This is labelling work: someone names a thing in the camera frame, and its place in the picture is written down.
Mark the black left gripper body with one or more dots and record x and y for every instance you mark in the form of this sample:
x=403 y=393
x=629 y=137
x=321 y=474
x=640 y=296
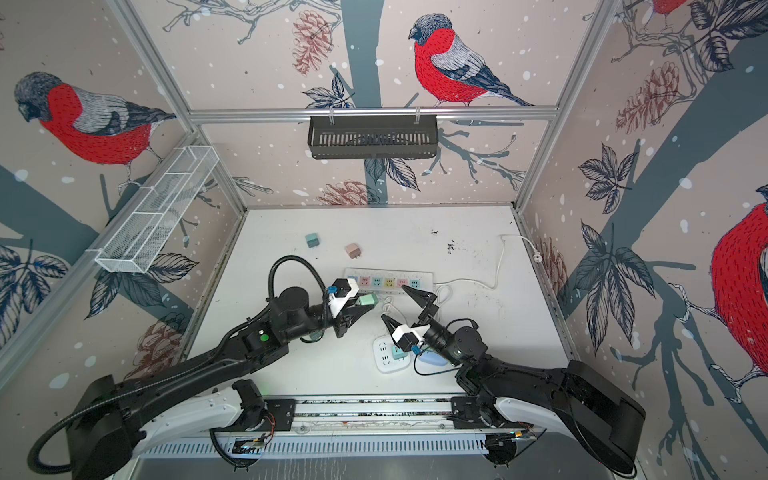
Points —
x=340 y=322

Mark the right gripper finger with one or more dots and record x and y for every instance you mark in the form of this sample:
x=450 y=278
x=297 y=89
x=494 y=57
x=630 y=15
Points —
x=401 y=335
x=426 y=302

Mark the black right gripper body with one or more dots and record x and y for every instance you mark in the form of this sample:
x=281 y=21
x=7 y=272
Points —
x=442 y=338

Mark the green plug adapter cluster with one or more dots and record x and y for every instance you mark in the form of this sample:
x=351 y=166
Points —
x=368 y=299

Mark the white square socket cube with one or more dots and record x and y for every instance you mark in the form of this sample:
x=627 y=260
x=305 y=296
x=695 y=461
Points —
x=383 y=359

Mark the teal plug adapter cluster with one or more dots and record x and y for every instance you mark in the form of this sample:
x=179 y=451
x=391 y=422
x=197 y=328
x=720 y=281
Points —
x=398 y=353

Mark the white multicolour power strip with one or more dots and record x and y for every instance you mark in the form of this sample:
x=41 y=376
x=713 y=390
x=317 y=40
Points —
x=389 y=282

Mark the pink plug adapter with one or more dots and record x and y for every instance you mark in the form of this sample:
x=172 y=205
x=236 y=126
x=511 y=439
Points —
x=353 y=250

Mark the blue square socket cube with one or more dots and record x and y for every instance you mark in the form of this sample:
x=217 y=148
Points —
x=431 y=358

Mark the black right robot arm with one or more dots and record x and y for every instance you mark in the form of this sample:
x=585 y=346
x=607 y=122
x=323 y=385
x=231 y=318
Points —
x=575 y=401

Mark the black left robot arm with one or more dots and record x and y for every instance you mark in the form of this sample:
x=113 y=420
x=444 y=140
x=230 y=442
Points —
x=114 y=422

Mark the teal plug adapter far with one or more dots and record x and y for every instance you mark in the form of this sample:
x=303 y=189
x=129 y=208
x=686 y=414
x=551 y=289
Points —
x=312 y=240

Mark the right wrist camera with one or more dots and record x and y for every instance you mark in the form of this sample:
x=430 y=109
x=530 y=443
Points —
x=419 y=335

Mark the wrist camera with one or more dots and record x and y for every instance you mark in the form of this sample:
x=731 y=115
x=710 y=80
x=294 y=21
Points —
x=340 y=293
x=419 y=335

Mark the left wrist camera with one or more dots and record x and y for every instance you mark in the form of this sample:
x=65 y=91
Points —
x=340 y=293

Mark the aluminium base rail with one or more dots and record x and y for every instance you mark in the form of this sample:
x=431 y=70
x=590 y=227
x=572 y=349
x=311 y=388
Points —
x=372 y=414

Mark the black wire basket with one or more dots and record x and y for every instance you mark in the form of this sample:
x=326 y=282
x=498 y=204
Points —
x=373 y=137

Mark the white mesh wall shelf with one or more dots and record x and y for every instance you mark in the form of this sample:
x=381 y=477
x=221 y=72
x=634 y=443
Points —
x=142 y=236

